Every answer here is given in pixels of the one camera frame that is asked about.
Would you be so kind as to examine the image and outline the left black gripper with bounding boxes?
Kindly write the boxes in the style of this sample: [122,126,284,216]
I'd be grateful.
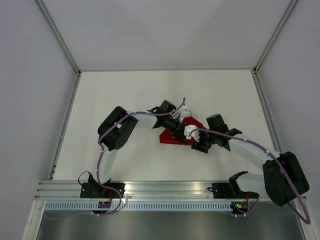
[162,116,187,146]

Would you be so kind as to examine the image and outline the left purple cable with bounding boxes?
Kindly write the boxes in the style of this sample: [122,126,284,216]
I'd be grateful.
[44,97,187,221]

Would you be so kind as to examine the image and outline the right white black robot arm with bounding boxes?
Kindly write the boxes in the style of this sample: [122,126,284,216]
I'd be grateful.
[184,114,310,207]

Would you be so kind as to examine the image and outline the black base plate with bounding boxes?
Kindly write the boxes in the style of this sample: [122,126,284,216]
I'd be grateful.
[80,182,125,200]
[211,182,258,200]

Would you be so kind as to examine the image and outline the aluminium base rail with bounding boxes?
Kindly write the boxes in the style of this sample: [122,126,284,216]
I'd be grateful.
[34,180,308,202]

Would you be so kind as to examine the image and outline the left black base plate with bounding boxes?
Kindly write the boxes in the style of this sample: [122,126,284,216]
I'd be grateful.
[80,182,125,200]

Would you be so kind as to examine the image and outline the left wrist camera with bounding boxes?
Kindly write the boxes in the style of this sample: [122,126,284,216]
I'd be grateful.
[179,105,192,121]

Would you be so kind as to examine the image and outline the white slotted cable duct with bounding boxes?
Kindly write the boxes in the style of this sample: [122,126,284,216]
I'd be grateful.
[45,200,232,212]

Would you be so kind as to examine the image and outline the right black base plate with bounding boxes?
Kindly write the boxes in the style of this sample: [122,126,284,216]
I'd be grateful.
[211,182,258,200]

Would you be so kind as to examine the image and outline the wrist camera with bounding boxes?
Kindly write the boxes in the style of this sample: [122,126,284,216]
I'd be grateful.
[179,105,192,121]
[183,125,200,142]

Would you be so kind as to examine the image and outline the left aluminium frame post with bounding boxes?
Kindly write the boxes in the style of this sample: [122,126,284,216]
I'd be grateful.
[34,0,82,76]

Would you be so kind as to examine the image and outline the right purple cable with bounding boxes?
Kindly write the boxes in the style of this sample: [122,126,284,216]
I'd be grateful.
[188,127,311,225]

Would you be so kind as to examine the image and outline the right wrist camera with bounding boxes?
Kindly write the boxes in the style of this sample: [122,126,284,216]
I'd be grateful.
[183,125,200,142]

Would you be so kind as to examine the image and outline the aluminium frame post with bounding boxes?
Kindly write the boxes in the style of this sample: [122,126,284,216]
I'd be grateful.
[251,0,300,75]
[34,0,82,76]

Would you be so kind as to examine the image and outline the right aluminium frame post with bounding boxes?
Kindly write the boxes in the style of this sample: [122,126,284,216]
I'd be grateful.
[251,0,300,75]

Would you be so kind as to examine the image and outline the purple cable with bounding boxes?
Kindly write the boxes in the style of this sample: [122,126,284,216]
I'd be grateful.
[188,127,311,225]
[44,97,187,221]

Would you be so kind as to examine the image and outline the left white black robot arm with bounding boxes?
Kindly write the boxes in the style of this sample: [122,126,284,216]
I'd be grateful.
[82,98,191,198]

